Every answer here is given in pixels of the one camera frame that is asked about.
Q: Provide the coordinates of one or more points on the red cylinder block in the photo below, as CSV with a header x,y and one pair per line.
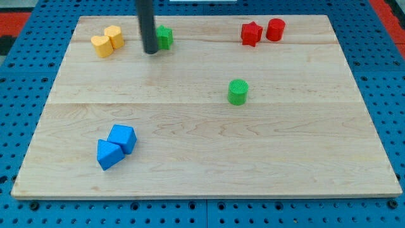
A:
x,y
275,29

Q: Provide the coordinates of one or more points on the green cylinder block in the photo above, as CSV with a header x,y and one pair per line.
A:
x,y
237,92

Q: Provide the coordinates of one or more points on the red star block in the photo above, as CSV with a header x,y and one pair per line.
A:
x,y
251,33

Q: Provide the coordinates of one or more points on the blue triangle block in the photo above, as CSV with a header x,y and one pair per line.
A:
x,y
108,154

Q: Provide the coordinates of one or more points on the yellow heart block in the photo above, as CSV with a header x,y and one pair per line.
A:
x,y
102,45

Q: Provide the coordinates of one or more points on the blue cube block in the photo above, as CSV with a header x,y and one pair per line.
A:
x,y
124,136

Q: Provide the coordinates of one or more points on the light wooden board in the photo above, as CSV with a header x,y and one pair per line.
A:
x,y
303,132

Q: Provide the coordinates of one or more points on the green star block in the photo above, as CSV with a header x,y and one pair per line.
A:
x,y
165,37

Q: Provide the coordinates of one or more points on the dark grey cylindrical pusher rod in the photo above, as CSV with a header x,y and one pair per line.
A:
x,y
145,14

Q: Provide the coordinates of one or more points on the yellow hexagon block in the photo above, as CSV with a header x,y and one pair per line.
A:
x,y
115,35

